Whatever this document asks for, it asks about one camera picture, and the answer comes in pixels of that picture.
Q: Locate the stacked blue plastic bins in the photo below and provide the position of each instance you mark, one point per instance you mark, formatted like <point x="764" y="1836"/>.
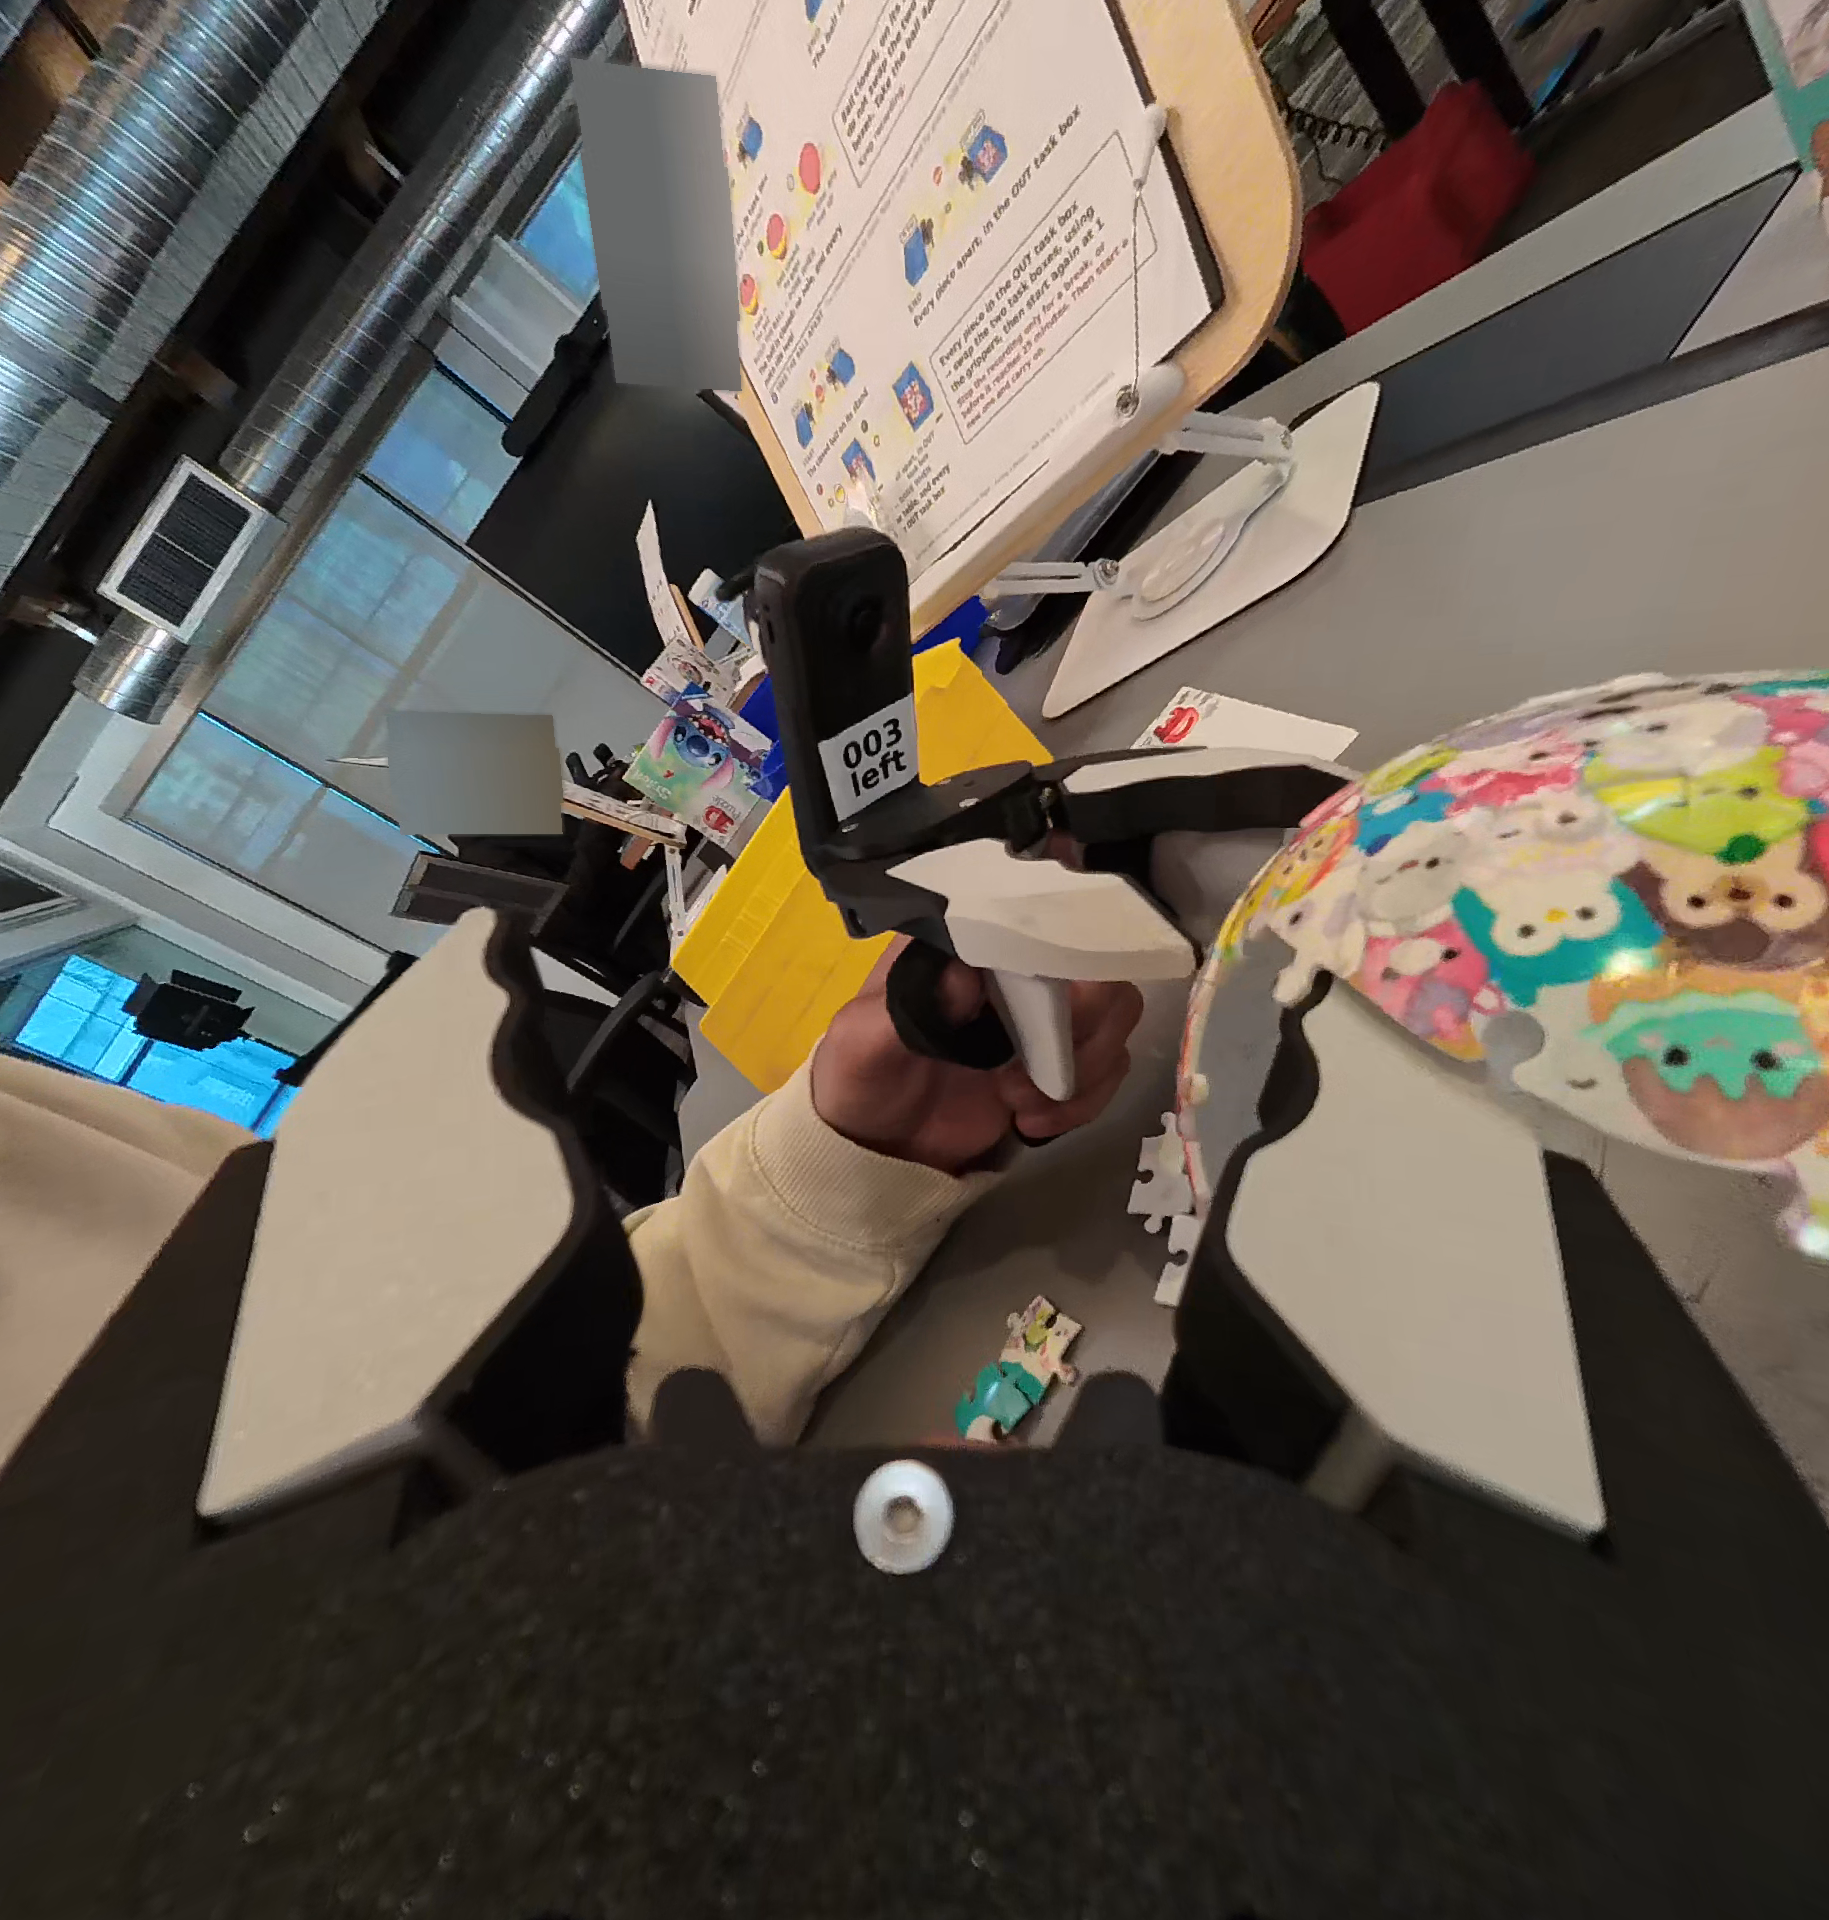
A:
<point x="976" y="617"/>

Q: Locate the glass window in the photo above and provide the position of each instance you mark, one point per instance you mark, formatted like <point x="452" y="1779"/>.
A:
<point x="103" y="1036"/>

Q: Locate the person's left forearm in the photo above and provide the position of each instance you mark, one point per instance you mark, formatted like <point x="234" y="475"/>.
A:
<point x="796" y="1275"/>

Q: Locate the black office chair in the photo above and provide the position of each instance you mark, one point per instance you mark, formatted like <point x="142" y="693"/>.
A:
<point x="631" y="1051"/>

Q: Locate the black panel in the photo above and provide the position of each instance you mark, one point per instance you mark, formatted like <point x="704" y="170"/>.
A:
<point x="631" y="496"/>

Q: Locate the white board stand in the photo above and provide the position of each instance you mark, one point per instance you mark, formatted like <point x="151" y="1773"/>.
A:
<point x="1231" y="438"/>

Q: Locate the teal puzzle piece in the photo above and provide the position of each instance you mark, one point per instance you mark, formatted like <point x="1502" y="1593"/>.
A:
<point x="1021" y="1381"/>

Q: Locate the white board stand base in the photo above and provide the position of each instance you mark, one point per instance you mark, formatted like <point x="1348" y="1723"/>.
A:
<point x="1306" y="496"/>

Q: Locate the yellow plastic bin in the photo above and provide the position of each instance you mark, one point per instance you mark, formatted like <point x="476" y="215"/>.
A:
<point x="796" y="915"/>

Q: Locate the silver ventilation duct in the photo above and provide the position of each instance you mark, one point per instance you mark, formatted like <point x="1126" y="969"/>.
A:
<point x="404" y="301"/>
<point x="103" y="225"/>

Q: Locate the blue creature toy package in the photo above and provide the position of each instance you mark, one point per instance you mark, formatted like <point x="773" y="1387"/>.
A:
<point x="696" y="757"/>

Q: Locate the white round disc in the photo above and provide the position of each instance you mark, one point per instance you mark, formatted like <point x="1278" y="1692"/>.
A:
<point x="1185" y="562"/>

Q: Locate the paper with red print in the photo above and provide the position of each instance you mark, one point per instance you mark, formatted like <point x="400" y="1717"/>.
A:
<point x="1246" y="726"/>

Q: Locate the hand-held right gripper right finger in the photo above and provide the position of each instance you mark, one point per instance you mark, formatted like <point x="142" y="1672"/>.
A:
<point x="1409" y="1290"/>

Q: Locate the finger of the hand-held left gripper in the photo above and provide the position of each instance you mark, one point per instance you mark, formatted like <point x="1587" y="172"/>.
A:
<point x="1201" y="771"/>
<point x="1066" y="915"/>

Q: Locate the colourful puzzle ball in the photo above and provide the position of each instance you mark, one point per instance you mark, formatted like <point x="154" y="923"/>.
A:
<point x="1605" y="901"/>

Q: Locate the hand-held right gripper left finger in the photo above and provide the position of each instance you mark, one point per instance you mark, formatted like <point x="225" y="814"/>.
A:
<point x="388" y="1200"/>

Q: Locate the red bag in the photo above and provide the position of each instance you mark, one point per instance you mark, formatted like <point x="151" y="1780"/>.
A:
<point x="1417" y="210"/>

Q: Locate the person's left hand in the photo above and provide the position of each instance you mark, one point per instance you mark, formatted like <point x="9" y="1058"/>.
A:
<point x="930" y="1111"/>

